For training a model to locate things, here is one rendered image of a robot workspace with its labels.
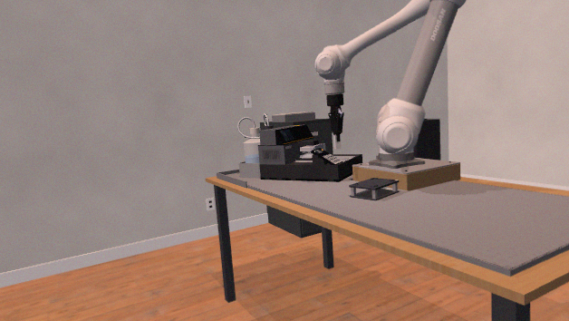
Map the white plastic bottle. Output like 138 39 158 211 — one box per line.
244 128 260 163

